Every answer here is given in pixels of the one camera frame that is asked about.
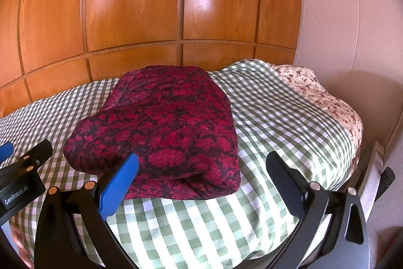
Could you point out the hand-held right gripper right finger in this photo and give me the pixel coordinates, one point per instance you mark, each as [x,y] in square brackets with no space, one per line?
[285,182]

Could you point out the floral bed sheet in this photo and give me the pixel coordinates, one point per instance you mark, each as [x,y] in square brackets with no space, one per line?
[327,98]

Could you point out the person's left hand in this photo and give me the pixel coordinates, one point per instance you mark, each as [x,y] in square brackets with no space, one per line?
[20,243]

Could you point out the red patterned knit garment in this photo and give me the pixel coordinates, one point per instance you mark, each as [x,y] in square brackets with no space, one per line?
[170,130]

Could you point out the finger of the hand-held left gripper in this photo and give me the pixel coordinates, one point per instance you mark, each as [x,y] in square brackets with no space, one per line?
[39,152]
[5,151]

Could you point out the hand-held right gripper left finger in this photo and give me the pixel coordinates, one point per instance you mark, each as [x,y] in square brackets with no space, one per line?
[121,182]

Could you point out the grey bed frame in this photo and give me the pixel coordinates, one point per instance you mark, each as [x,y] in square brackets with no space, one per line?
[373,171]

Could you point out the green checkered bed sheet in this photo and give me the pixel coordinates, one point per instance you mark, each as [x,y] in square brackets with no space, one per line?
[277,117]

